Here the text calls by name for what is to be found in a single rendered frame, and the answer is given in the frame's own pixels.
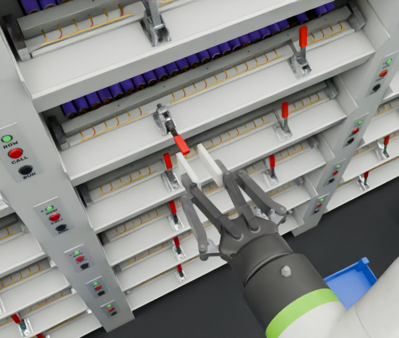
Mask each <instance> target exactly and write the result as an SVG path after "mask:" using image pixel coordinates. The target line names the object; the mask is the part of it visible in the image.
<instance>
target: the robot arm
mask: <svg viewBox="0 0 399 338"><path fill-rule="evenodd" d="M197 150H198V158H199V160H200V161H201V162H202V163H203V165H204V167H205V168H206V169H207V171H208V172H209V174H210V175H211V176H212V178H213V180H214V181H215V182H216V183H217V185H218V186H219V187H221V186H223V183H224V186H225V189H226V190H227V192H228V194H229V197H230V199H231V201H232V203H233V205H234V207H235V209H236V211H237V213H238V215H239V216H238V217H237V218H236V219H229V218H228V217H227V216H226V215H225V214H222V212H220V210H219V209H218V208H217V207H216V206H215V205H214V204H213V203H212V202H211V201H210V200H209V199H208V198H207V197H206V195H205V194H204V193H203V192H202V190H201V182H200V180H199V179H198V178H197V176H196V174H195V173H194V172H193V170H192V168H191V167H190V166H189V164H188V162H187V161H186V160H185V159H184V157H183V155H182V154H181V153H180V152H178V153H177V154H176V158H177V162H178V167H179V169H180V170H181V172H182V174H181V175H180V177H181V181H182V185H183V187H184V188H185V190H186V191H187V193H186V194H182V195H181V196H180V200H181V204H182V210H183V211H184V214H185V216H186V218H187V220H188V223H189V225H190V227H191V229H192V232H193V233H194V236H195V238H196V240H197V242H198V252H199V257H200V260H202V261H207V260H208V258H209V257H215V256H220V257H221V259H222V260H225V261H226V262H227V263H229V265H230V266H231V268H232V269H233V271H234V272H235V274H236V276H237V277H238V278H239V281H240V282H241V283H242V285H243V287H244V291H243V300H244V301H245V303H246V305H247V307H248V308H249V310H250V311H251V313H252V315H253V316H254V318H255V319H256V321H257V322H258V325H259V326H260V327H261V329H262V331H263V332H264V334H265V336H266V337H267V338H399V257H398V258H396V259H395V260H394V261H393V263H392V264H391V265H390V267H389V268H388V269H387V270H386V271H385V272H384V273H383V274H382V275H381V276H380V278H379V279H378V280H377V281H376V282H375V284H374V285H373V286H372V287H371V288H370V289H369V290H368V291H367V292H366V293H365V294H364V295H363V296H362V297H361V298H360V299H359V300H358V301H357V302H356V303H355V304H354V305H353V306H351V307H350V308H349V309H346V308H345V307H344V306H343V304H342V303H341V301H340V300H339V299H338V298H337V296H336V295H335V293H334V292H333V291H332V290H331V289H330V287H329V286H328V285H327V283H326V282H325V281H324V280H323V278H322V277H321V275H320V274H319V273H318V272H317V271H316V269H315V268H314V266H313V265H312V264H311V263H310V262H309V260H308V259H307V257H306V256H304V255H303V254H300V253H294V252H293V251H292V249H291V248H290V247H289V245H288V244H287V243H286V242H285V240H284V239H283V237H282V236H281V235H280V234H279V232H278V226H279V225H280V224H283V223H285V222H286V212H287V208H286V207H284V206H283V205H281V204H279V203H277V202H275V201H273V200H272V199H271V198H270V197H269V196H268V194H267V193H266V192H265V191H264V190H263V189H262V188H261V187H260V186H259V185H258V184H257V183H256V182H255V181H254V180H253V179H252V178H251V177H250V176H249V175H248V174H247V173H246V172H245V170H242V169H239V170H238V171H237V172H230V171H228V169H226V167H225V165H224V164H223V163H222V161H220V160H219V159H217V160H213V159H212V157H211V156H210V155H209V153H208V152H207V151H206V149H205V148H204V147H203V145H202V144H199V145H197ZM239 187H240V188H241V189H242V190H243V191H244V192H245V194H246V195H247V196H248V197H249V198H250V199H251V200H252V201H253V202H254V203H255V204H256V205H257V206H258V207H259V208H260V209H261V210H262V212H263V213H264V214H265V215H266V216H268V219H269V220H267V219H265V218H262V217H258V216H257V215H254V213H253V211H252V209H251V208H250V206H249V205H248V204H247V202H246V200H245V198H244V196H243V194H242V193H241V191H240V189H239ZM193 204H195V205H196V206H197V207H198V209H199V210H200V211H201V212H202V213H203V215H204V216H205V217H206V218H207V219H208V220H209V221H210V222H211V223H212V224H213V225H214V226H215V228H216V229H217V231H218V232H219V234H220V235H221V237H220V242H219V246H217V245H215V244H214V242H213V240H211V239H207V234H206V231H205V229H204V227H203V224H202V223H201V220H200V219H199V217H198V215H197V213H196V211H195V208H194V206H193Z"/></svg>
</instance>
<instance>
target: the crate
mask: <svg viewBox="0 0 399 338"><path fill-rule="evenodd" d="M368 263H369V261H368V259H367V258H366V257H364V258H362V259H360V261H359V262H356V263H354V264H352V265H350V266H348V267H346V268H344V269H342V270H340V271H338V272H335V273H334V274H331V275H330V276H327V277H326V278H323V280H324V281H325V282H326V283H327V285H328V286H329V287H330V289H331V290H332V291H333V292H334V293H335V295H336V296H337V298H338V299H339V300H340V301H341V303H342V304H343V306H344V307H345V308H346V309H349V308H350V307H351V306H353V305H354V304H355V303H356V302H357V301H358V300H359V299H360V298H361V297H362V296H363V295H364V294H365V293H366V292H367V291H368V290H369V289H370V288H371V287H372V286H373V285H374V284H375V282H376V281H377V278H376V277H375V276H374V274H373V272H372V271H371V270H370V268H369V267H368V265H367V264H368Z"/></svg>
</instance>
